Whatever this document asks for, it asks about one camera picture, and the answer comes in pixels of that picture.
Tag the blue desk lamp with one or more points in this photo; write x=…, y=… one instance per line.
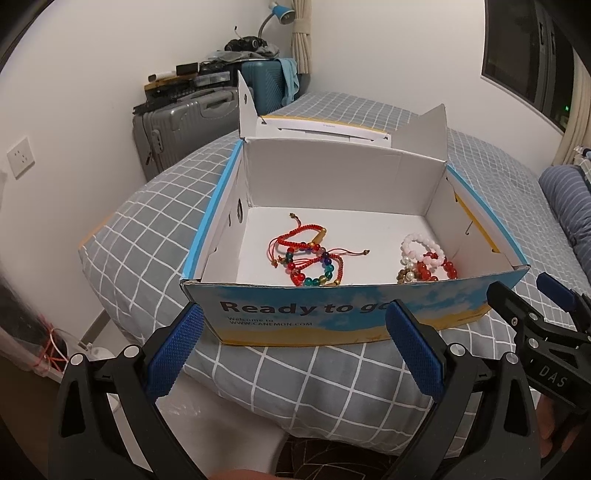
x=284, y=11

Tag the grey checked bedsheet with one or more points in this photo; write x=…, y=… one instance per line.
x=152, y=230

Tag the dark patterned rug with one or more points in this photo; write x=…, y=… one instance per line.
x=332, y=459

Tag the beige window curtain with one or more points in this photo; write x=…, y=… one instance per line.
x=572, y=120

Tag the blue and white cardboard box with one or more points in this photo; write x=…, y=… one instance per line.
x=341, y=226

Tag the dark window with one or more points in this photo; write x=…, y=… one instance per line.
x=521, y=50

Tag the clear plastic bag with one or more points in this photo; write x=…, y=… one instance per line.
x=18, y=323

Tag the white bed base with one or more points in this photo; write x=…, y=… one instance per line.
x=221, y=424

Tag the person's right hand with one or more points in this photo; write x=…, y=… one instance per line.
x=547, y=420

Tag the white power strip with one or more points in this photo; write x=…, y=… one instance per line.
x=97, y=353

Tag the white wall socket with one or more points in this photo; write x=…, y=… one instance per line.
x=21, y=157

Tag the grey hard suitcase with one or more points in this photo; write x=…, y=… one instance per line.
x=184, y=124

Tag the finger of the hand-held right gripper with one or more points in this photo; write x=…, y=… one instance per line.
x=510, y=302
x=556, y=288

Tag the black bag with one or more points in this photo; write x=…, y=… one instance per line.
x=244, y=45

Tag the pile of dark boxes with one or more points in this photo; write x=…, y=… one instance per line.
x=184, y=83

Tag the teal hard suitcase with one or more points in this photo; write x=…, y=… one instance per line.
x=265, y=83

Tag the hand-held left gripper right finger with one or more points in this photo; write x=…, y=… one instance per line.
x=415, y=353

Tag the beige tied curtain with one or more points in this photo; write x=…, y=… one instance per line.
x=302, y=41

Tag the light blue cloth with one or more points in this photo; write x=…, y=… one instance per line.
x=288, y=78

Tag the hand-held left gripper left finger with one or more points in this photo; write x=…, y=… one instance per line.
x=173, y=353

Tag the blue striped pillow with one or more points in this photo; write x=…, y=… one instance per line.
x=568, y=198

